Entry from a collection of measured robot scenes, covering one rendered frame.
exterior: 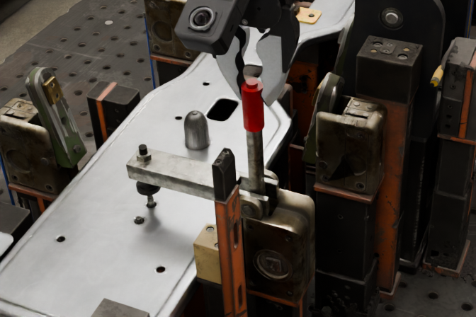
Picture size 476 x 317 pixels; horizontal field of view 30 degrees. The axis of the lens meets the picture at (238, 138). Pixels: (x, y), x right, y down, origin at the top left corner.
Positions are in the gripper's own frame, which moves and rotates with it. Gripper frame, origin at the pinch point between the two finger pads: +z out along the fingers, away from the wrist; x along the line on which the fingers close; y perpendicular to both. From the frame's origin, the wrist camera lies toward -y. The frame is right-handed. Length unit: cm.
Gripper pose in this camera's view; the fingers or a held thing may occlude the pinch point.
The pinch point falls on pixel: (252, 95)
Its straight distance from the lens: 89.0
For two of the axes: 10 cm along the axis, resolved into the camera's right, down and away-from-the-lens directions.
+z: 0.5, 7.8, 6.2
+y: 4.1, -5.8, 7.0
